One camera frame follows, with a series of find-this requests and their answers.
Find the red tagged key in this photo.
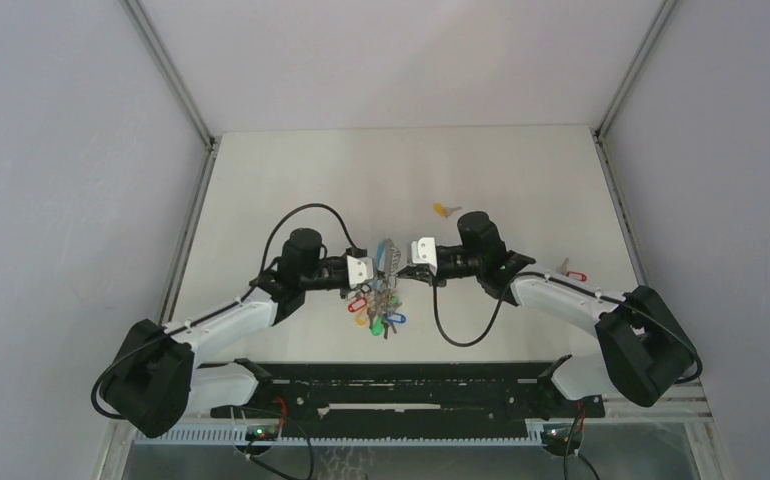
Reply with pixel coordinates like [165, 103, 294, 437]
[347, 297, 368, 313]
[556, 257, 588, 282]

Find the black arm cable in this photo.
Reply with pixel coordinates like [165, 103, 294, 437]
[431, 278, 515, 348]
[252, 202, 368, 293]

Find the yellow tagged key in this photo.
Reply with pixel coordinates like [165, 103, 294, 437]
[432, 203, 461, 218]
[355, 311, 371, 328]

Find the left aluminium frame post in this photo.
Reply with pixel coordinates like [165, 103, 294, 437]
[119, 0, 215, 149]

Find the blue tagged key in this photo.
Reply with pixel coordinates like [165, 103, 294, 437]
[386, 312, 407, 324]

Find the right aluminium frame post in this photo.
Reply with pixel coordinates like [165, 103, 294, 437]
[594, 0, 682, 143]

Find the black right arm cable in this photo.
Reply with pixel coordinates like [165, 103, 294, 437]
[431, 278, 515, 348]

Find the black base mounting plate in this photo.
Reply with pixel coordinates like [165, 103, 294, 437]
[185, 361, 623, 442]

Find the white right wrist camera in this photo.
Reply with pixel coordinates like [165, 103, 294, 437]
[410, 237, 438, 274]

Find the left green led board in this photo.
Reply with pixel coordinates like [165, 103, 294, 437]
[245, 427, 281, 443]

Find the white comb cable duct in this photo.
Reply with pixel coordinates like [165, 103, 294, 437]
[131, 425, 545, 446]

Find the right aluminium table rail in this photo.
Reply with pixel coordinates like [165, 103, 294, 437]
[593, 135, 678, 372]

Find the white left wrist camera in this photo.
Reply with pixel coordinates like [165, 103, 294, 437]
[346, 256, 376, 289]

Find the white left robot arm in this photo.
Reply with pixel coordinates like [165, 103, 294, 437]
[91, 228, 375, 438]

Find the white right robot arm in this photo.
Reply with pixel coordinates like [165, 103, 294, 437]
[397, 211, 704, 416]

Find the green led board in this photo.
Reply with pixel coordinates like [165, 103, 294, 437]
[541, 425, 583, 445]
[245, 427, 281, 443]

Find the aluminium frame post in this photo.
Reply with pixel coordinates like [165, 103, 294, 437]
[594, 0, 682, 143]
[119, 0, 215, 149]

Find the right green led board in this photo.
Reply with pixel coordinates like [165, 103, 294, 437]
[541, 425, 583, 445]

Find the aluminium table rail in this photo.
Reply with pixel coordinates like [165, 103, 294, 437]
[154, 138, 220, 330]
[593, 135, 678, 372]

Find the left aluminium table rail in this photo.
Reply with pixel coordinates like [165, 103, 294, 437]
[154, 138, 220, 330]

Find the green tagged key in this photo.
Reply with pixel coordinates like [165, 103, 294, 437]
[370, 318, 385, 336]

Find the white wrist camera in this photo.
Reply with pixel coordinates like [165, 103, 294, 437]
[346, 256, 376, 289]
[410, 237, 438, 274]

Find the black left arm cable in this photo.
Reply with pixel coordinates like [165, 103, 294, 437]
[252, 202, 368, 293]

